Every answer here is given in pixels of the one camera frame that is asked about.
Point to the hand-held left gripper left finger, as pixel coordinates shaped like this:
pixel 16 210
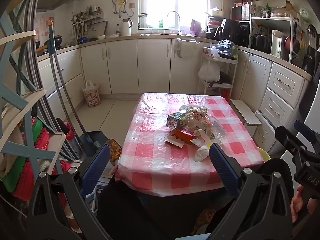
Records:
pixel 96 166

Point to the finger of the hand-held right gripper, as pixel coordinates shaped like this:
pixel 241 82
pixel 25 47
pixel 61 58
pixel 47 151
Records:
pixel 287 140
pixel 303 130

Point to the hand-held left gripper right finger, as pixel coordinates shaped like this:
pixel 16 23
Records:
pixel 223 170

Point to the white tissue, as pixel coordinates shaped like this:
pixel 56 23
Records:
pixel 201 152

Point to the clear plastic bottle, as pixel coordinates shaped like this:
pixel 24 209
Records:
pixel 216 128

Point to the long orange peel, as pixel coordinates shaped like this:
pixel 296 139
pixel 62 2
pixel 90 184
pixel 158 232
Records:
pixel 185 136

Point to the white red snack wrapper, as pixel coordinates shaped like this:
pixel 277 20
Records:
pixel 175 143

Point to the printed plastic bag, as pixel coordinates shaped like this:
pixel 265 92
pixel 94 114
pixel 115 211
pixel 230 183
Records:
pixel 196 115

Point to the green white milk carton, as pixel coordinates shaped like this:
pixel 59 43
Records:
pixel 173 122

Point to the person's right hand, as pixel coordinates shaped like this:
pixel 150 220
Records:
pixel 297 203

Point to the yellow floral cloth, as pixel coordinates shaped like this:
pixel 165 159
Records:
pixel 113 151

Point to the white stool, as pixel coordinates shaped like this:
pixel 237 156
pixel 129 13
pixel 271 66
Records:
pixel 246 112

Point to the pink checkered plastic tablecloth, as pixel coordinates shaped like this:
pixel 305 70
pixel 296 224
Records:
pixel 155 160

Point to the floral waste bin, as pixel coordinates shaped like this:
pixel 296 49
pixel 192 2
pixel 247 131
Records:
pixel 91 95

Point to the red and green plush slippers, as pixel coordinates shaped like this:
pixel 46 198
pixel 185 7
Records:
pixel 22 180

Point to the grey broom pole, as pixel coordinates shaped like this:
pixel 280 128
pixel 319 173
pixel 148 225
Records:
pixel 58 97

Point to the cream and blue shelf rack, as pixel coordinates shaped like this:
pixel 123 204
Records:
pixel 15 145

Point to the white trolley cart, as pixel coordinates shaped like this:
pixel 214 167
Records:
pixel 235 72

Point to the red pot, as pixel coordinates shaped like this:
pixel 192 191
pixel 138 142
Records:
pixel 293 44

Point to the black frying pan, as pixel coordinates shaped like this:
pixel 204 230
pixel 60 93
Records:
pixel 222 78

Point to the white electric water pot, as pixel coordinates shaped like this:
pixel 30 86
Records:
pixel 278 43

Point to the black rice cooker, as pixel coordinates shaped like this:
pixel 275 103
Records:
pixel 260 42

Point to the white plastic bag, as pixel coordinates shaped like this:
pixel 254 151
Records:
pixel 208 71

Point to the cream kitchen base cabinets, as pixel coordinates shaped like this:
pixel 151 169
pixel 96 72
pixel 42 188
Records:
pixel 125 65

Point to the dark plastic bag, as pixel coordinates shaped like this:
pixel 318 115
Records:
pixel 226 47

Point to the white countertop shelf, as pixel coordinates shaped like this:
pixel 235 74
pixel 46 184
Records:
pixel 272 20

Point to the clear plastic bag on cabinet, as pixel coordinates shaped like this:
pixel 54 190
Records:
pixel 186 48

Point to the black air fryer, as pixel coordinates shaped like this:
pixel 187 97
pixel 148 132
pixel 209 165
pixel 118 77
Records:
pixel 226 28

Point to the black microwave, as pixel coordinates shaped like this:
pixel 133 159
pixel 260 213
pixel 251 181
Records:
pixel 238 12

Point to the white thermos jug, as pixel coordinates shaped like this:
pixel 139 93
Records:
pixel 126 28

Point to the utensil rack with utensils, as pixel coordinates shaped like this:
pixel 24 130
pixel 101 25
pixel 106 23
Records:
pixel 82 22

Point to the pink plastic board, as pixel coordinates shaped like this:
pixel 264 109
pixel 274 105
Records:
pixel 195 25

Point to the chrome faucet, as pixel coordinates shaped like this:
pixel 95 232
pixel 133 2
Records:
pixel 178 22

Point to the green bottle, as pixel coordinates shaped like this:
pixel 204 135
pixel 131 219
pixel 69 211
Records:
pixel 160 23

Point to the kitchen window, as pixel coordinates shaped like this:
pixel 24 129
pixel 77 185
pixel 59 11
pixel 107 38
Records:
pixel 175 0

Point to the grey sliding door frame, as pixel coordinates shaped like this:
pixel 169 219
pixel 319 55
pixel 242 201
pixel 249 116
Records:
pixel 37 62

